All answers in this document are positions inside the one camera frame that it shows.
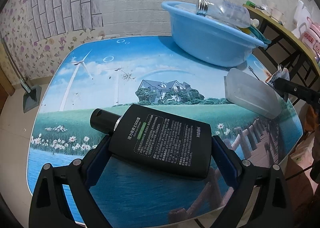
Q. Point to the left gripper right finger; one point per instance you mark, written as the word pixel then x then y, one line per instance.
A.
pixel 272 207

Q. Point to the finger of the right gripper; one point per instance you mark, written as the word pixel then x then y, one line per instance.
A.
pixel 284 88

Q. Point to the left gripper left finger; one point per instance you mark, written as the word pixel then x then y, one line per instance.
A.
pixel 49 206

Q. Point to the grey snack packet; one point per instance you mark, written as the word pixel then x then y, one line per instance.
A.
pixel 281 73

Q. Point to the black shampoo bottle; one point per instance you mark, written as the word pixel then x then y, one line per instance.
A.
pixel 158 141

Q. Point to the yellow top folding table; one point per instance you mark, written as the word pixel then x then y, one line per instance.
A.
pixel 285 50

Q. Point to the pink cartoon container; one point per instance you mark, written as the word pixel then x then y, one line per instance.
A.
pixel 311 38

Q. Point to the translucent plastic case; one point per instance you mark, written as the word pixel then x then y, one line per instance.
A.
pixel 251 94

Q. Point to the white jug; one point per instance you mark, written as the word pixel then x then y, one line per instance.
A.
pixel 301 19

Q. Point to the green sachet packet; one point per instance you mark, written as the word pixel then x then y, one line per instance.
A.
pixel 259 35

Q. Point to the blue plastic basin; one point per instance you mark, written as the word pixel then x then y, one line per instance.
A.
pixel 209 40

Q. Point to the grey dustpan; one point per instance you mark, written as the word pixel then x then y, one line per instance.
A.
pixel 32 95

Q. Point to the clear plastic bottle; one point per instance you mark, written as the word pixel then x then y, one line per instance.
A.
pixel 224 11

